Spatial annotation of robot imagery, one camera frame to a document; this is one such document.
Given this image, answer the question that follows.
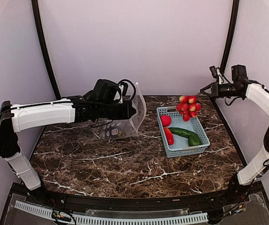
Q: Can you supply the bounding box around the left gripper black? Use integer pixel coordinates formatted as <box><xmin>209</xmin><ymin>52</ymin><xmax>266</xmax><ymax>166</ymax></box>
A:
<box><xmin>98</xmin><ymin>100</ymin><xmax>136</xmax><ymax>120</ymax></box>

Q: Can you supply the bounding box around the white slotted cable duct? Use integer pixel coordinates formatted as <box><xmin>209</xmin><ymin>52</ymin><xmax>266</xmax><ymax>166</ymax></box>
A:
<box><xmin>15</xmin><ymin>201</ymin><xmax>208</xmax><ymax>225</ymax></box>

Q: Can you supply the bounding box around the green toy cucumber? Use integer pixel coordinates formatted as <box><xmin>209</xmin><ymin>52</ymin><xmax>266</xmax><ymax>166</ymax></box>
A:
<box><xmin>169</xmin><ymin>127</ymin><xmax>202</xmax><ymax>147</ymax></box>

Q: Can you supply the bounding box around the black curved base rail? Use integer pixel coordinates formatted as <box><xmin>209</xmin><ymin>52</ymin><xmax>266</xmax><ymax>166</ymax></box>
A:
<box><xmin>0</xmin><ymin>182</ymin><xmax>269</xmax><ymax>225</ymax></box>

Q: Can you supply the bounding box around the clear dotted zip top bag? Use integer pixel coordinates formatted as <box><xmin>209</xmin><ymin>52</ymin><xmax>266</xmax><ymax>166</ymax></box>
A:
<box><xmin>91</xmin><ymin>82</ymin><xmax>147</xmax><ymax>140</ymax></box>

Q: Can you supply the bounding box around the black left frame post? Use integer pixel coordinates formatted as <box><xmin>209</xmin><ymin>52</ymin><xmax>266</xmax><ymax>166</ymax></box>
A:
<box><xmin>31</xmin><ymin>0</ymin><xmax>61</xmax><ymax>100</ymax></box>

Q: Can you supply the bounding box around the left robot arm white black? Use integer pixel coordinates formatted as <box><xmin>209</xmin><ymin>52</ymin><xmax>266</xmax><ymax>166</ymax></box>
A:
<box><xmin>0</xmin><ymin>96</ymin><xmax>136</xmax><ymax>204</ymax></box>

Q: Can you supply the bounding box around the black frame post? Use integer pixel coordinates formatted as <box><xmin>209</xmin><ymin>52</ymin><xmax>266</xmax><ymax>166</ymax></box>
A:
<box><xmin>31</xmin><ymin>0</ymin><xmax>61</xmax><ymax>100</ymax></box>
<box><xmin>220</xmin><ymin>0</ymin><xmax>240</xmax><ymax>73</ymax></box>

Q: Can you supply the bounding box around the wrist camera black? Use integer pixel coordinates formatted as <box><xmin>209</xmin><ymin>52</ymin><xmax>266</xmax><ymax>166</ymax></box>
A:
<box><xmin>92</xmin><ymin>79</ymin><xmax>128</xmax><ymax>104</ymax></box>
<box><xmin>231</xmin><ymin>65</ymin><xmax>247</xmax><ymax>82</ymax></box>

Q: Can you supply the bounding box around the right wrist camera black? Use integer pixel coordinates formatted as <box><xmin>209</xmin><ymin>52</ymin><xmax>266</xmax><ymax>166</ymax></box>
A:
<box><xmin>231</xmin><ymin>65</ymin><xmax>247</xmax><ymax>82</ymax></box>

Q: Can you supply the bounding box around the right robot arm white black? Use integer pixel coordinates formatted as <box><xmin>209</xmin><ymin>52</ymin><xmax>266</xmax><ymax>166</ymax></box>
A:
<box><xmin>192</xmin><ymin>74</ymin><xmax>269</xmax><ymax>203</ymax></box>

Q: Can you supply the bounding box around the red round toy fruit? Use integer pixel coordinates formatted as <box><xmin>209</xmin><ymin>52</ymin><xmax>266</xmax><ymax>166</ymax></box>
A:
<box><xmin>160</xmin><ymin>115</ymin><xmax>172</xmax><ymax>127</ymax></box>

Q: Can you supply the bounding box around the purple toy eggplant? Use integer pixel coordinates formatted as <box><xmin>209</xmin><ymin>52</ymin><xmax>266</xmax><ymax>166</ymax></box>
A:
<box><xmin>99</xmin><ymin>121</ymin><xmax>137</xmax><ymax>140</ymax></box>

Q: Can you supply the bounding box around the red toy berry bunch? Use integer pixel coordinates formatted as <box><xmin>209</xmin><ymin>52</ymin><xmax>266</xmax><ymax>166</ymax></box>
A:
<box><xmin>176</xmin><ymin>96</ymin><xmax>202</xmax><ymax>122</ymax></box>

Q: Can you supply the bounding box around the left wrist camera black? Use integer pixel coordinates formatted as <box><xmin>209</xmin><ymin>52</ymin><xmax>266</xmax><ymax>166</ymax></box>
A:
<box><xmin>92</xmin><ymin>79</ymin><xmax>128</xmax><ymax>104</ymax></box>

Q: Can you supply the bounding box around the light blue plastic basket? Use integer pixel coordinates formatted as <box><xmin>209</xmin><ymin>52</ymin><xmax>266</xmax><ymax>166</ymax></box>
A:
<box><xmin>157</xmin><ymin>106</ymin><xmax>210</xmax><ymax>158</ymax></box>

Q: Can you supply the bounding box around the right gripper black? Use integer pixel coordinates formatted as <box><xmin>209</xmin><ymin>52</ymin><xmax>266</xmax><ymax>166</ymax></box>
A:
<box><xmin>200</xmin><ymin>82</ymin><xmax>242</xmax><ymax>98</ymax></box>

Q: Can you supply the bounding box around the black right frame post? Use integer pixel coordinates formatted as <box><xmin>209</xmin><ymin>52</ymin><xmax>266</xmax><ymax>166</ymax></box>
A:
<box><xmin>220</xmin><ymin>0</ymin><xmax>240</xmax><ymax>73</ymax></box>

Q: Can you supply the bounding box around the red toy chili pepper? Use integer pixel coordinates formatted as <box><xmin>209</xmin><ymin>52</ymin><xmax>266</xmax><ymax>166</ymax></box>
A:
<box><xmin>164</xmin><ymin>127</ymin><xmax>174</xmax><ymax>145</ymax></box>

